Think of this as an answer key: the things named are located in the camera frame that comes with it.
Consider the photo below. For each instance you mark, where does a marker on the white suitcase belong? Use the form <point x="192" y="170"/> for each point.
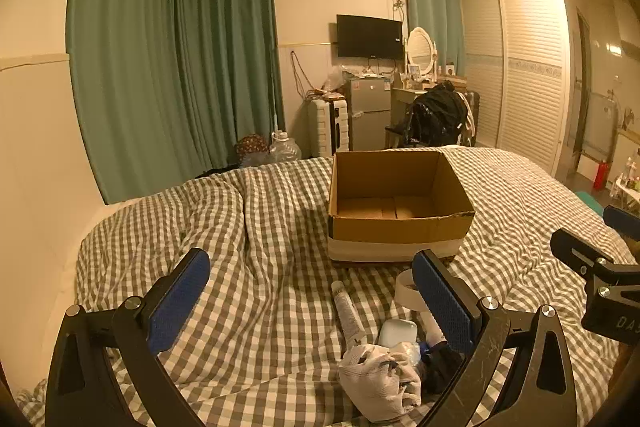
<point x="322" y="127"/>

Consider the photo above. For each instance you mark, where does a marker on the red fire extinguisher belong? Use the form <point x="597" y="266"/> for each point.
<point x="601" y="177"/>

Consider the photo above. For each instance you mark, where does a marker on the clear water jug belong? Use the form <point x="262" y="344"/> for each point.
<point x="285" y="149"/>

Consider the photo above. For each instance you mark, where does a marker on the white textured cloth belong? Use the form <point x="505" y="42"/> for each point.
<point x="375" y="382"/>

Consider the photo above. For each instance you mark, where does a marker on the white tube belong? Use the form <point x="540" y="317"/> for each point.
<point x="347" y="312"/>

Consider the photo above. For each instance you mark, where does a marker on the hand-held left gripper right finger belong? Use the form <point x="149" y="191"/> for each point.
<point x="442" y="302"/>

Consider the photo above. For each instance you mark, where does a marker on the black pouch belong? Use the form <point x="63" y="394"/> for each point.
<point x="442" y="369"/>

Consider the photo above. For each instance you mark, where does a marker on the black jacket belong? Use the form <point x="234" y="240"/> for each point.
<point x="435" y="114"/>

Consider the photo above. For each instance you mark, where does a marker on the white earbuds case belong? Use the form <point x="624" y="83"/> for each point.
<point x="397" y="334"/>

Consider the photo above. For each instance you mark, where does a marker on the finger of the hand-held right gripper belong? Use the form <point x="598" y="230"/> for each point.
<point x="622" y="219"/>
<point x="575" y="247"/>

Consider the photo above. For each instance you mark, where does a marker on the white slatted wardrobe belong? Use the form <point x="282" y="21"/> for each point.
<point x="525" y="72"/>

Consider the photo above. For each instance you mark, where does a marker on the narrow green curtain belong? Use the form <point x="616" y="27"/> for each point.
<point x="430" y="7"/>

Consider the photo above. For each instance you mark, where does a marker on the blue and white packet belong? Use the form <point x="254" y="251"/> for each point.
<point x="412" y="352"/>

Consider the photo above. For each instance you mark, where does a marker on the brown patterned bag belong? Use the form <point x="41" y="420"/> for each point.
<point x="252" y="147"/>

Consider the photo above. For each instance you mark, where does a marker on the wide green curtain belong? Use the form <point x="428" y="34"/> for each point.
<point x="150" y="57"/>

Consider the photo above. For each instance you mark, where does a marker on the clear plastic bag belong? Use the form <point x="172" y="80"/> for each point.
<point x="334" y="79"/>

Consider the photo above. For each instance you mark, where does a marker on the cardboard box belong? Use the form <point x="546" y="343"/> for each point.
<point x="400" y="227"/>

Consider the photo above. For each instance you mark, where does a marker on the white oval mirror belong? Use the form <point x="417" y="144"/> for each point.
<point x="420" y="49"/>

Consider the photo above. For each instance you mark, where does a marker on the grey small fridge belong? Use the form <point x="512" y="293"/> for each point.
<point x="369" y="112"/>

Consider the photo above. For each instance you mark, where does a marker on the tape roll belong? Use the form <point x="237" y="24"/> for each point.
<point x="406" y="294"/>

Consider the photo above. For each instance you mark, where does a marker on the checked blanket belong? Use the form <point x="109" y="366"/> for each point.
<point x="280" y="257"/>

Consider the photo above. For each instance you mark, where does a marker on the black television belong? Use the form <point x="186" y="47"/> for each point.
<point x="369" y="37"/>

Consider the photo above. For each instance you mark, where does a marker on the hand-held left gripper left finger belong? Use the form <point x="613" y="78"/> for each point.
<point x="180" y="302"/>

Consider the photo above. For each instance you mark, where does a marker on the dressing table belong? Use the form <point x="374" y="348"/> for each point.
<point x="402" y="99"/>

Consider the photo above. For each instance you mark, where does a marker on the wooden chair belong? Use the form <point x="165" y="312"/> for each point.
<point x="395" y="134"/>

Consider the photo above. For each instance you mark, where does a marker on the shelf with bottles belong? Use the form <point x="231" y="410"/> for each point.
<point x="627" y="184"/>

